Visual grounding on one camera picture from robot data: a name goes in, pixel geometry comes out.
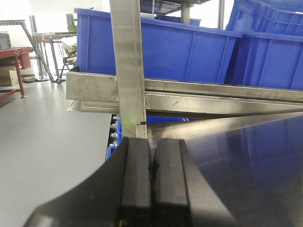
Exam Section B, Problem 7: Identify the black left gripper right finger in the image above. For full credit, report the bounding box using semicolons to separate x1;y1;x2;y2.
152;139;239;227

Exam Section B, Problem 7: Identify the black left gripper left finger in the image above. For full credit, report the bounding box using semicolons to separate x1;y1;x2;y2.
24;137;152;227

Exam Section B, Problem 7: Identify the large blue plastic bin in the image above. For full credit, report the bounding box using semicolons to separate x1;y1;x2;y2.
74;8;242;84

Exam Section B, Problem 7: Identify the blue plastic bin at right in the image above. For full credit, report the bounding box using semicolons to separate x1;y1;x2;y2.
225;32;303;90

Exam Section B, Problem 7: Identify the blue tilted stacked bin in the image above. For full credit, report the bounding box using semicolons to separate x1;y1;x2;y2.
226;0;303;36

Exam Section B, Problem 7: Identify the wheeled metal cart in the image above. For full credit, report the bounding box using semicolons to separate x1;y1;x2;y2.
32;32;77;84

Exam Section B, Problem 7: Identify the cardboard box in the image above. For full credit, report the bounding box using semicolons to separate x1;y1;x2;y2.
0;70;18;87

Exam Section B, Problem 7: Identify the red metal workbench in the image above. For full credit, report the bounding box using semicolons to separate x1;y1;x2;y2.
0;46;33;101

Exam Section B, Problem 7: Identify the steel shelf rail frame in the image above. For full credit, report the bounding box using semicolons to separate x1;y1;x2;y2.
66;71;303;121

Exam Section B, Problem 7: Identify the steel shelf upright post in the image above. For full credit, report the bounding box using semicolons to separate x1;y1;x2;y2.
110;0;147;139

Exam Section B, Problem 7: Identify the grey leaning metal frame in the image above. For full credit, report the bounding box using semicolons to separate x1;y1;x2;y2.
0;19;55;82

